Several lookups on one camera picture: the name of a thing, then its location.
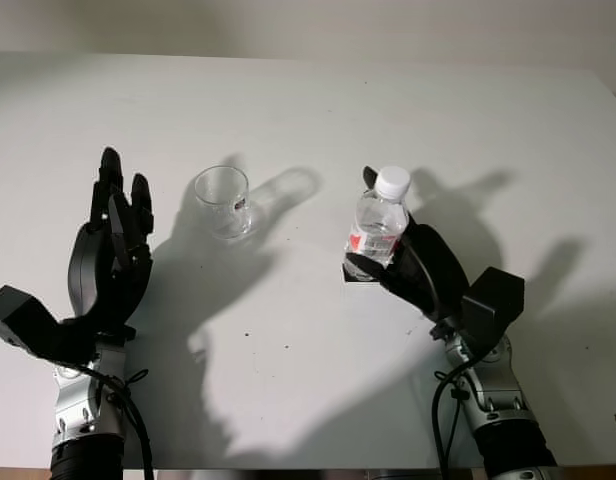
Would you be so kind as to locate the clear glass cup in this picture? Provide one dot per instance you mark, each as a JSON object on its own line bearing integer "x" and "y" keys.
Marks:
{"x": 223, "y": 200}

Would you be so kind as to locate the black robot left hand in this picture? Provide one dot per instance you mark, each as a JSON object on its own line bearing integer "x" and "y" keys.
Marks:
{"x": 88, "y": 270}

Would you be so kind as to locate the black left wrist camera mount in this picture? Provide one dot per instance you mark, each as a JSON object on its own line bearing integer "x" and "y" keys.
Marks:
{"x": 23, "y": 317}

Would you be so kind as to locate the clear water bottle red label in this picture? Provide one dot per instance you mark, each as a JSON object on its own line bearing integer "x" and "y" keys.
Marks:
{"x": 380, "y": 220}

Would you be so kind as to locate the black tape rectangle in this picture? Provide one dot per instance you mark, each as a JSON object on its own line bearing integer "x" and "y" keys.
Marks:
{"x": 349, "y": 280}

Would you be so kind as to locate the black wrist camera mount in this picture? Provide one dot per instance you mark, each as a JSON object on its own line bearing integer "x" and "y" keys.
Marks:
{"x": 23, "y": 317}
{"x": 493, "y": 310}

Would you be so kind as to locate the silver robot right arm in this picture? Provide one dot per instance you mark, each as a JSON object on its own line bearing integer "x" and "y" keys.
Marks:
{"x": 493, "y": 410}

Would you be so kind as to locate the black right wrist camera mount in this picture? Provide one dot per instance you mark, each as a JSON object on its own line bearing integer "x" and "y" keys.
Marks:
{"x": 493, "y": 310}

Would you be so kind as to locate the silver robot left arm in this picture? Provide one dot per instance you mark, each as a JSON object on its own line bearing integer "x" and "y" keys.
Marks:
{"x": 80, "y": 405}

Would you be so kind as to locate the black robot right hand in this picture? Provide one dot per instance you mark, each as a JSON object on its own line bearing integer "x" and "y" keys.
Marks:
{"x": 433, "y": 270}

